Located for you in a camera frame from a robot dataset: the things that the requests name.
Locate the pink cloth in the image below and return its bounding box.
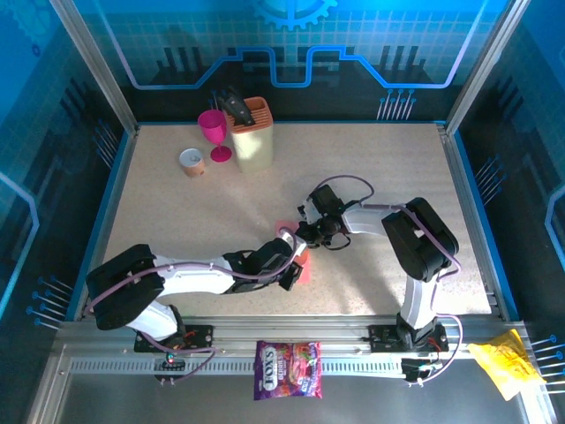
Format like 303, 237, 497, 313
274, 219, 313, 284

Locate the beige knife block orange top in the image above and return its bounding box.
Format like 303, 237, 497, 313
224, 96, 275, 175

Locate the purple candy bag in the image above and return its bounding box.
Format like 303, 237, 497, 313
252, 339, 324, 402

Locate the slotted grey metal strip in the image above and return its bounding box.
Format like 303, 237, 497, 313
68, 358, 407, 376

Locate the small can with white lid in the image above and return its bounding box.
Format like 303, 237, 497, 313
178, 148, 207, 178

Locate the small black circuit board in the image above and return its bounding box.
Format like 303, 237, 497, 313
153, 356, 186, 371
400, 358, 442, 384

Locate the magenta plastic goblet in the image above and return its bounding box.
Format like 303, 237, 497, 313
197, 110, 233, 164

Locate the yellow plastic bag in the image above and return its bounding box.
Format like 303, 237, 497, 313
467, 329, 548, 402

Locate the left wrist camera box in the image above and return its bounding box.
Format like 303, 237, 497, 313
276, 226, 298, 248

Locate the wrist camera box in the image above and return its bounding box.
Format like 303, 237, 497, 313
276, 226, 298, 248
304, 184, 346, 222

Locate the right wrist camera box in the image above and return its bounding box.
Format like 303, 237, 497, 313
304, 184, 346, 222

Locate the aluminium front rail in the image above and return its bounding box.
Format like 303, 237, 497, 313
52, 314, 533, 361

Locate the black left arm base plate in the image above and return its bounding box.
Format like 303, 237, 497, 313
133, 324, 216, 354

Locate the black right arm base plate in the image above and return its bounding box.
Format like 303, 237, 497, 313
368, 324, 450, 354

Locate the black knife handle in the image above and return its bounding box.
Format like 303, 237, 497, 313
222, 96, 258, 128
215, 86, 243, 105

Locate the aluminium side rail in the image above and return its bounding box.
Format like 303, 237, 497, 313
72, 125, 141, 322
436, 123, 509, 322

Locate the aluminium frame post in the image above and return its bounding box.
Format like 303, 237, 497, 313
48, 0, 140, 133
444, 0, 539, 136

